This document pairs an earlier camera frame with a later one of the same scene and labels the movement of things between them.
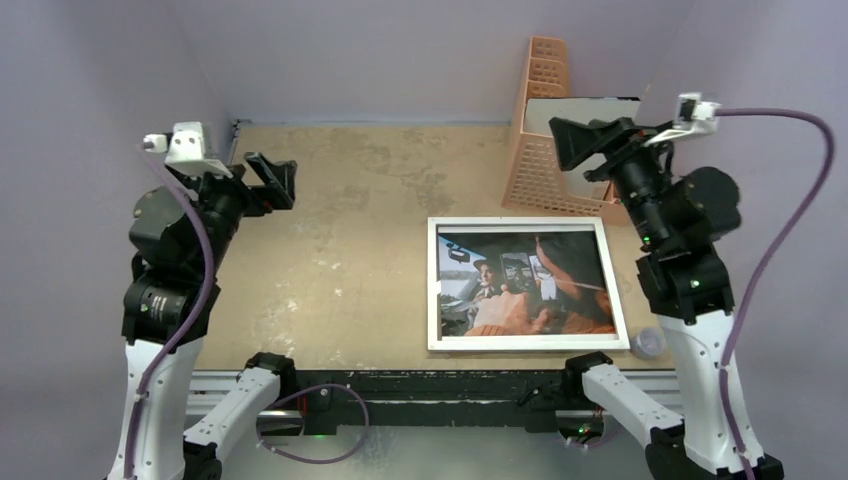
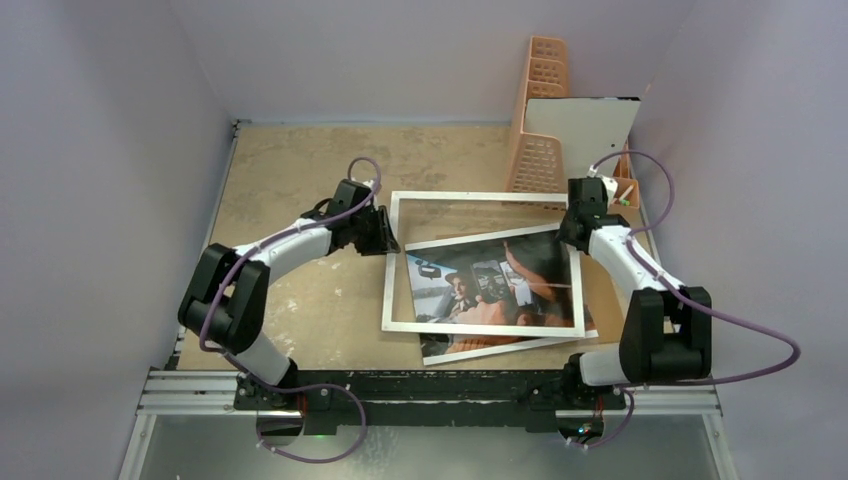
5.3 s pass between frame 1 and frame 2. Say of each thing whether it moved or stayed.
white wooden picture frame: moved
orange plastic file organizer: stayed
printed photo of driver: moved
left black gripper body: moved
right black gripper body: moved
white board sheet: stayed
